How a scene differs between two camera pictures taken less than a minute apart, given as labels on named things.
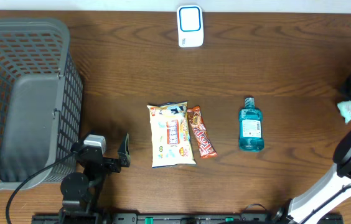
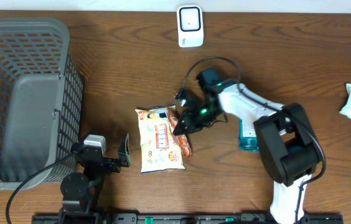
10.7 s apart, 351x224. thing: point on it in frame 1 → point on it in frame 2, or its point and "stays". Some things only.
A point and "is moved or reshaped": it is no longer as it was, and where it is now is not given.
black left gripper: x=114 y=165 stays
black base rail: x=188 y=218 stays
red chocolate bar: x=206 y=148 → x=182 y=139
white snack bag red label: x=172 y=140 is moved or reshaped
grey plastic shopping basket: x=29 y=102 stays
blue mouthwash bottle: x=251 y=127 stays
